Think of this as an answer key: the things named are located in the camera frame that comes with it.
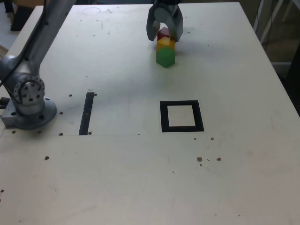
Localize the black tape strip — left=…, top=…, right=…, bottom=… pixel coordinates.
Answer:
left=78, top=92, right=94, bottom=136

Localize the black furniture piece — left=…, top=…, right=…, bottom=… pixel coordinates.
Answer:
left=285, top=44, right=300, bottom=99

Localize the black tape square outline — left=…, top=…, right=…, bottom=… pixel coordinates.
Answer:
left=159, top=100, right=205, bottom=133

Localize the white chair frame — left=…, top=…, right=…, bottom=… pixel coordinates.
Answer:
left=254, top=0, right=300, bottom=45

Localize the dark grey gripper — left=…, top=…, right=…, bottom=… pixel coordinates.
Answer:
left=146, top=0, right=184, bottom=42

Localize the yellow cube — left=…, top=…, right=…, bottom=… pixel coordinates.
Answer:
left=156, top=37, right=176, bottom=51

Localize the green cube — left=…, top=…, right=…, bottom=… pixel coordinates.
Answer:
left=156, top=45, right=176, bottom=69

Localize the red cube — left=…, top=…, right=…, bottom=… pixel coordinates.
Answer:
left=157, top=27, right=171, bottom=41

